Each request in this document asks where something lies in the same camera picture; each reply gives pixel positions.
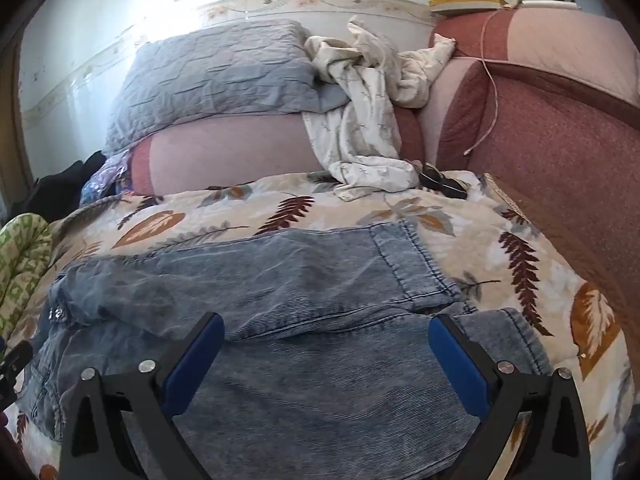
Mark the blue denim pants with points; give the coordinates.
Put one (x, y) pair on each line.
(300, 285)

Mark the small black object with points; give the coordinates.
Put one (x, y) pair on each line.
(442, 182)

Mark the purple plastic bag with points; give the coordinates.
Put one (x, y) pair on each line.
(107, 177)

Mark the white patterned crumpled cloth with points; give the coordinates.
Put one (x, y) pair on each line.
(360, 125)

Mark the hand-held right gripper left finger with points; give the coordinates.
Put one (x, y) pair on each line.
(192, 365)

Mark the leaf print blanket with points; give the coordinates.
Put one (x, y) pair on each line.
(350, 210)

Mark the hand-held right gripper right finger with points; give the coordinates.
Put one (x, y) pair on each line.
(457, 365)

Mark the white pipe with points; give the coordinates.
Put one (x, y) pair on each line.
(550, 5)

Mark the large red and pink cushion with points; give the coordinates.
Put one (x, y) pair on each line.
(550, 135)

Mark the yellow flat box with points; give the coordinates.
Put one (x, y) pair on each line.
(465, 2)

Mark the black clothing pile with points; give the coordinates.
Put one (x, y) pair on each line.
(50, 190)

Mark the pink maroon bolster cushion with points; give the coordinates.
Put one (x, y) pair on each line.
(225, 150)

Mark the green patterned quilt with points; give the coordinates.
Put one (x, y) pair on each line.
(20, 260)

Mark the grey quilted pillow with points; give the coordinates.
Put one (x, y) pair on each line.
(215, 75)

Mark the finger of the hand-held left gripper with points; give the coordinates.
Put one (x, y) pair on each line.
(14, 365)

